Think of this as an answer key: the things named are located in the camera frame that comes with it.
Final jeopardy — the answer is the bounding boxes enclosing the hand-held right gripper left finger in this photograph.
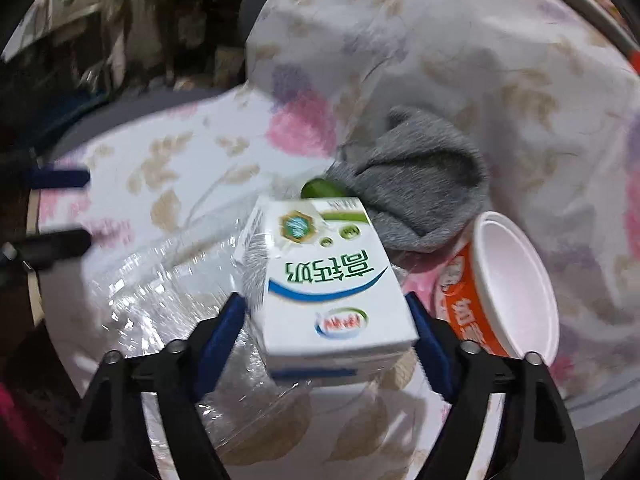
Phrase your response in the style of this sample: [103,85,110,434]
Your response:
[57,292,248,480]

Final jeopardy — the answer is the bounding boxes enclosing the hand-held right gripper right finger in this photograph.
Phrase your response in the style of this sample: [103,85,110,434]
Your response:
[405,291,586,480]

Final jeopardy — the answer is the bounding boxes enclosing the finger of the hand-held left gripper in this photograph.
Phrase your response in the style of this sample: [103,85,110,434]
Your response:
[20,167,92,190]
[0,229,92,273]

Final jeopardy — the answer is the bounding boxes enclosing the clear plastic packaging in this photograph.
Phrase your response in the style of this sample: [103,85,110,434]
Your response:
[95,220,416,461]

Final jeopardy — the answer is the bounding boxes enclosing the orange white noodle bowl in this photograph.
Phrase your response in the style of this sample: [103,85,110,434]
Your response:
[432,211,560,361]

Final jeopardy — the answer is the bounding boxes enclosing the white milk carton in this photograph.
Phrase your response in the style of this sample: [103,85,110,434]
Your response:
[234,196,420,380]

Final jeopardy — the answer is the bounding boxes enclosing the grey sock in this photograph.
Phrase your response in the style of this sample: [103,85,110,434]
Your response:
[336,106,490,253]

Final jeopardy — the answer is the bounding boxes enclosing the green pepper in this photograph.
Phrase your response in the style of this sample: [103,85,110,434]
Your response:
[301,177,346,200]

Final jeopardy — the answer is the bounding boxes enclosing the pink jacket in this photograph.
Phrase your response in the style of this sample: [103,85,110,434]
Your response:
[0,382,58,466]

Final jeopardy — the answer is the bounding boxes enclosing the floral printed cloth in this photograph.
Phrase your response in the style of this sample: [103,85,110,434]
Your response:
[37,0,640,480]

